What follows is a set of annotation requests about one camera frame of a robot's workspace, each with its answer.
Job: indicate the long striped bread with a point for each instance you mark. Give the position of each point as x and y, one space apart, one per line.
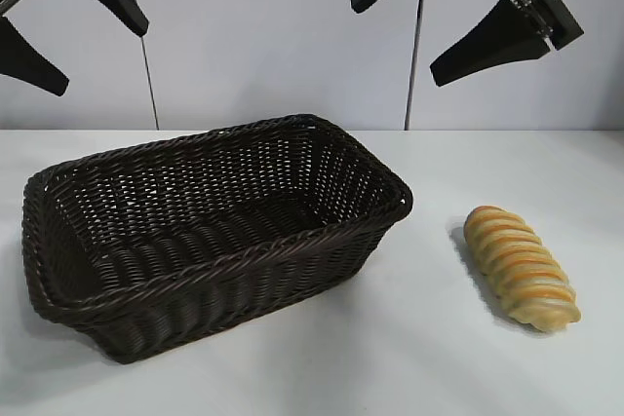
521 270

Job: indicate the dark brown woven basket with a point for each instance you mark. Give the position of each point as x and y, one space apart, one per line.
146 299

